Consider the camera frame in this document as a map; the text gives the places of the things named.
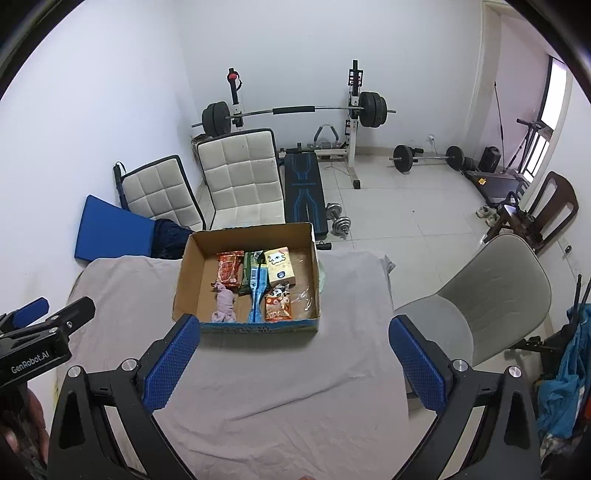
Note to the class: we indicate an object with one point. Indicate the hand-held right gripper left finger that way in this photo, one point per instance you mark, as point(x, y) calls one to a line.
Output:
point(173, 364)

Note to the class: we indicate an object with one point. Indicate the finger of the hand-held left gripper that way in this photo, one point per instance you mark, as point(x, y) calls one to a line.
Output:
point(30, 309)
point(74, 314)

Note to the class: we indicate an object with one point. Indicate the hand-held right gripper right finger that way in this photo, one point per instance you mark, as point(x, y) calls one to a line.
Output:
point(415, 364)

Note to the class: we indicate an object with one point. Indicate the purple sock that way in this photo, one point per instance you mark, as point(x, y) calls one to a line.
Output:
point(224, 304)

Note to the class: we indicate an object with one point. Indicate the cardboard box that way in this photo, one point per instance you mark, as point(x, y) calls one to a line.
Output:
point(203, 277)

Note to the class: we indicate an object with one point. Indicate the long blue packet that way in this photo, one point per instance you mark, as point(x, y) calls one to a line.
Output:
point(257, 300)

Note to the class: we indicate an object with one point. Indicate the red snack packet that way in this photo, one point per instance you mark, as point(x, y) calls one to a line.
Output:
point(229, 270)

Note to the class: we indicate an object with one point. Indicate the green snack packet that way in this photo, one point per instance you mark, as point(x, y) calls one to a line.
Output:
point(247, 272)

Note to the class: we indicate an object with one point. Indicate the cartoon print snack packet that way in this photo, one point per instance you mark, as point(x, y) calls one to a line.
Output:
point(278, 307)

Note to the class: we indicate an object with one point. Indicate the yellow tissue pack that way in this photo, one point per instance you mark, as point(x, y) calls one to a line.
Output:
point(279, 265)

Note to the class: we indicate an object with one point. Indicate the person's left hand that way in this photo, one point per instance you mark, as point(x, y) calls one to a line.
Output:
point(34, 420)

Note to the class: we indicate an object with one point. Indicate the blue foam mat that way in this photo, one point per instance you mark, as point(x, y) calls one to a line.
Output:
point(111, 230)

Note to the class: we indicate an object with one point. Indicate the grey tablecloth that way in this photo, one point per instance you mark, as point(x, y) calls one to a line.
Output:
point(277, 392)

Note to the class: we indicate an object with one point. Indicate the grey shell chair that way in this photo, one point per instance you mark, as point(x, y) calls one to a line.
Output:
point(498, 295)

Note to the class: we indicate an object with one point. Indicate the black metal stand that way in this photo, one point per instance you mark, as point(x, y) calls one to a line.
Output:
point(531, 344)

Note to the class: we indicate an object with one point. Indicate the dark blue cloth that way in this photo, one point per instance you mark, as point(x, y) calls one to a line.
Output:
point(168, 240)

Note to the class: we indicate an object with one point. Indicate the white quilted chair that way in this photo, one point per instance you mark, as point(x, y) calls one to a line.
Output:
point(240, 175)
point(157, 194)

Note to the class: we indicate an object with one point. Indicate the chrome dumbbell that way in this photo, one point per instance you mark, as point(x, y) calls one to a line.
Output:
point(334, 210)
point(342, 227)

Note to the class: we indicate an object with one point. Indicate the white shoe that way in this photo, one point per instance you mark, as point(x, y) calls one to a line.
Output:
point(493, 219)
point(484, 211)

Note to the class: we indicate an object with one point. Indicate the black bag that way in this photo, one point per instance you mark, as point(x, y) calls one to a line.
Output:
point(521, 217)

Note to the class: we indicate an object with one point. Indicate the treadmill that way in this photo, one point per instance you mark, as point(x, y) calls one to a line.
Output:
point(496, 184)

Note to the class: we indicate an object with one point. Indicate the black weight bench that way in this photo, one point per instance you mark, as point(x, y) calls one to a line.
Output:
point(302, 194)

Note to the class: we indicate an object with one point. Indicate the short barbell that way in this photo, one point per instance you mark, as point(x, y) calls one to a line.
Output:
point(404, 158)

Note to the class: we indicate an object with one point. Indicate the black speaker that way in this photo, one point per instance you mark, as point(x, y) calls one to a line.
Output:
point(489, 159)

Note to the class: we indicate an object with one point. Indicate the white barbell rack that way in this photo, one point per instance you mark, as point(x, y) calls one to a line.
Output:
point(353, 152)

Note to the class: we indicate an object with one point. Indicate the brown wooden chair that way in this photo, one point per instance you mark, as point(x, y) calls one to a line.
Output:
point(561, 194)

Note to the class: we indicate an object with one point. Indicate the thin black pole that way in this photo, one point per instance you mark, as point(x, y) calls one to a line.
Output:
point(499, 115)

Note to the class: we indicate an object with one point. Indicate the long barbell with black plates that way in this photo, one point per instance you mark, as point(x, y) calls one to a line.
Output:
point(295, 110)

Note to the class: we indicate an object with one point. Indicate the window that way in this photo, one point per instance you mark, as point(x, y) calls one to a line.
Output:
point(556, 115)

